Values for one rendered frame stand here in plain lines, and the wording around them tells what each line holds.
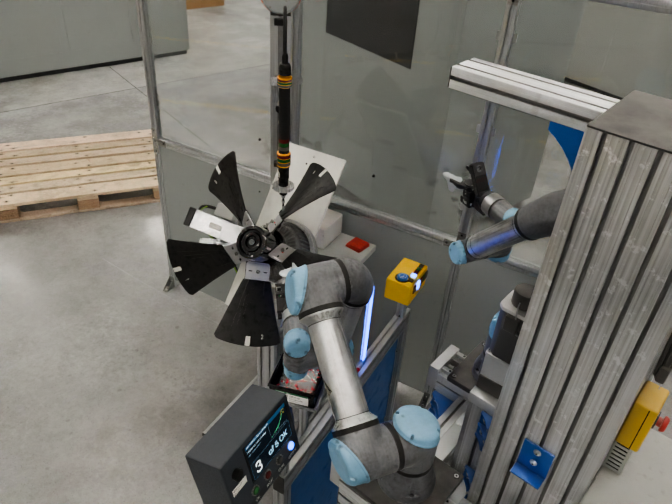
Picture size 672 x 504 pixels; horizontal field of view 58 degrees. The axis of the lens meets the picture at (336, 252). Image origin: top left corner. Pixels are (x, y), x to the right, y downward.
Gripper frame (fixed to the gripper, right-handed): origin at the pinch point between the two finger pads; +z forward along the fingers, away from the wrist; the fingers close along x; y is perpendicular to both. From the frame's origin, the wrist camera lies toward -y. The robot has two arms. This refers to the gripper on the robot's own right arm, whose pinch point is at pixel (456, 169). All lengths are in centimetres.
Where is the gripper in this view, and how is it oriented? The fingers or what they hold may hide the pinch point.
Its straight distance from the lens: 217.6
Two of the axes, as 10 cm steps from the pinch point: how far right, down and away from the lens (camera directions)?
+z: -4.1, -5.5, 7.3
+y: 0.6, 7.8, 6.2
